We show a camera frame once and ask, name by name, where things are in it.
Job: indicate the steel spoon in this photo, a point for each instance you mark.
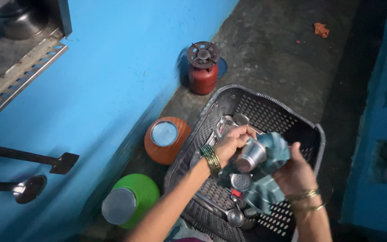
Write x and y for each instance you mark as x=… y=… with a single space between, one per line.
x=245 y=121

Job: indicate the black plastic perforated basket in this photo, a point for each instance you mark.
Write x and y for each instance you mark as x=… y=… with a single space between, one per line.
x=267 y=114

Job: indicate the orange cloth scrap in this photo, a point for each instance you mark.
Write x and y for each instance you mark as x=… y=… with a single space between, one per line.
x=321 y=30

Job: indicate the red gas cylinder stove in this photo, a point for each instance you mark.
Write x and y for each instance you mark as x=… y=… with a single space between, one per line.
x=203 y=69

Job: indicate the blue round plate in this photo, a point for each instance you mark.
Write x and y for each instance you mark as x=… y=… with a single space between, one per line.
x=222 y=67

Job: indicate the slotted metal shelf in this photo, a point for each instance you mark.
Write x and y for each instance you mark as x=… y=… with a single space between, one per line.
x=18 y=79

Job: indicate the green gold bangles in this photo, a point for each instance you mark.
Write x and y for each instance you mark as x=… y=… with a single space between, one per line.
x=211 y=160

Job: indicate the steel lid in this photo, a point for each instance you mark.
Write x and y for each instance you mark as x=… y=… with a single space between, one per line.
x=164 y=133
x=119 y=206

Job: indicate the heap of steel utensils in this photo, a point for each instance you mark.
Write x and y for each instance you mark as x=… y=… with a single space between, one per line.
x=213 y=134

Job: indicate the steel perforated skimmer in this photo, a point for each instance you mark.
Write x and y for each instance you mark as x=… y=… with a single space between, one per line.
x=241 y=182

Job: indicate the person's left hand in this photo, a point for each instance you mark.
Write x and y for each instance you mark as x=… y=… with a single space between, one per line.
x=228 y=143

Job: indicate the person's pink and white clothing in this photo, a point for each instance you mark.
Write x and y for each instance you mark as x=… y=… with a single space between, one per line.
x=186 y=235

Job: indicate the person's left fingers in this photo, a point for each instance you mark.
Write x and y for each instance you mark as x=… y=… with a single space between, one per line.
x=244 y=131

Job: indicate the steel cooking pot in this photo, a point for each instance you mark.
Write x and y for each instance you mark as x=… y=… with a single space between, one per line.
x=20 y=18

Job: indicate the steel ladle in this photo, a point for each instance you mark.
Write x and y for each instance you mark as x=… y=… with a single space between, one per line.
x=228 y=211

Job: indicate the orange plastic water pot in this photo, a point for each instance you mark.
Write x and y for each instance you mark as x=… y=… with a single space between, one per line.
x=161 y=151

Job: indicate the teal checked cloth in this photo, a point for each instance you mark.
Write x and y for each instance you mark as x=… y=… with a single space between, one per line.
x=270 y=168

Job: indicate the black round ladle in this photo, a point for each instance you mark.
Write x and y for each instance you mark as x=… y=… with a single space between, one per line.
x=25 y=189

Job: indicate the person's right hand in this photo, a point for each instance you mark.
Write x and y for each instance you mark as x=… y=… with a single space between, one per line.
x=294 y=173

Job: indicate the black flat spatula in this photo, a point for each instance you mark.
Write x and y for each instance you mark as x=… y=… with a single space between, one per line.
x=29 y=156

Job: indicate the small steel cup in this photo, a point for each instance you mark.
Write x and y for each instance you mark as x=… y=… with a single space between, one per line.
x=251 y=157

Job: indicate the green plastic water pot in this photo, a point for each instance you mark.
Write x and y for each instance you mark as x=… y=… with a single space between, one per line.
x=139 y=195

